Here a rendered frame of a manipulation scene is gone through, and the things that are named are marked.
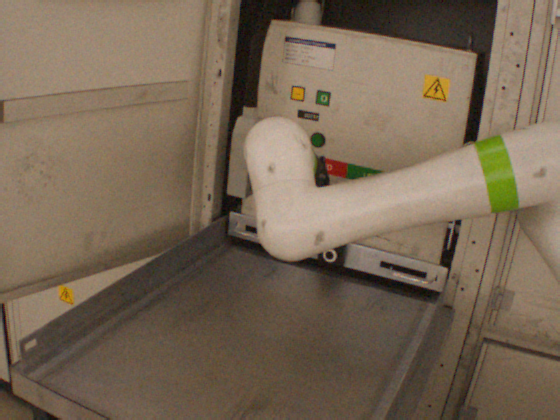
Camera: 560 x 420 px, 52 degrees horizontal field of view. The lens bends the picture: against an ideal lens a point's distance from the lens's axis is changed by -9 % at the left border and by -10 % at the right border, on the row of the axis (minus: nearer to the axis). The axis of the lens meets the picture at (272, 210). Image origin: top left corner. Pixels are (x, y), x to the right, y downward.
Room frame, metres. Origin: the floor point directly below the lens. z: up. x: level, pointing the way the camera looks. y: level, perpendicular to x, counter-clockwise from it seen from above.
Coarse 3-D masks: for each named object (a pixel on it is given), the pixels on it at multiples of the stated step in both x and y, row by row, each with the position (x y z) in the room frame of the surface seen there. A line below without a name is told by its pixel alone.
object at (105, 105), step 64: (0, 0) 1.04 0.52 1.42; (64, 0) 1.14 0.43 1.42; (128, 0) 1.26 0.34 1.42; (192, 0) 1.40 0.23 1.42; (0, 64) 1.04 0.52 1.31; (64, 64) 1.15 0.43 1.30; (128, 64) 1.27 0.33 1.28; (192, 64) 1.42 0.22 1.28; (0, 128) 1.04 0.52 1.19; (64, 128) 1.15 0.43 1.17; (128, 128) 1.28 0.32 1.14; (192, 128) 1.43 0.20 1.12; (0, 192) 1.04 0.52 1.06; (64, 192) 1.16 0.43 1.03; (128, 192) 1.29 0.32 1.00; (0, 256) 1.03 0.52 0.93; (64, 256) 1.15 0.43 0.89; (128, 256) 1.26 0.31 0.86
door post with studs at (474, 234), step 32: (512, 0) 1.19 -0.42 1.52; (512, 32) 1.18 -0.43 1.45; (512, 64) 1.18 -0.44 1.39; (512, 96) 1.18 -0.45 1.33; (480, 128) 1.20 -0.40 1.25; (480, 224) 1.18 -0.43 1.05; (480, 256) 1.18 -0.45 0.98; (448, 288) 1.20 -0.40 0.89; (448, 352) 1.18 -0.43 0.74; (448, 384) 1.17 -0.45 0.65
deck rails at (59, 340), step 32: (160, 256) 1.17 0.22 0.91; (192, 256) 1.29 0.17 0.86; (128, 288) 1.06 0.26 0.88; (160, 288) 1.14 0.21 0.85; (64, 320) 0.88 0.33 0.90; (96, 320) 0.96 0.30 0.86; (32, 352) 0.80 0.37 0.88; (64, 352) 0.86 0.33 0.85; (416, 352) 0.90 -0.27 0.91; (384, 416) 0.70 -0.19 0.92
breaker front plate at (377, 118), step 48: (336, 48) 1.36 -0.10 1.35; (384, 48) 1.32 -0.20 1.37; (288, 96) 1.40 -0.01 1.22; (336, 96) 1.36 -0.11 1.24; (384, 96) 1.32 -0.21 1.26; (336, 144) 1.35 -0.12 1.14; (384, 144) 1.31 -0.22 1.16; (432, 144) 1.27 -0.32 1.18; (384, 240) 1.30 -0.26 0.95; (432, 240) 1.26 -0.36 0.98
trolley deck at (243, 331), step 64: (128, 320) 1.00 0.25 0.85; (192, 320) 1.04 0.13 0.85; (256, 320) 1.07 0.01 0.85; (320, 320) 1.09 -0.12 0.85; (384, 320) 1.12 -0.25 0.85; (448, 320) 1.14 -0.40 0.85; (64, 384) 0.77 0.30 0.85; (128, 384) 0.80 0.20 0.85; (192, 384) 0.83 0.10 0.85; (256, 384) 0.85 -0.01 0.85; (320, 384) 0.87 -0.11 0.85; (384, 384) 0.88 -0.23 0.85
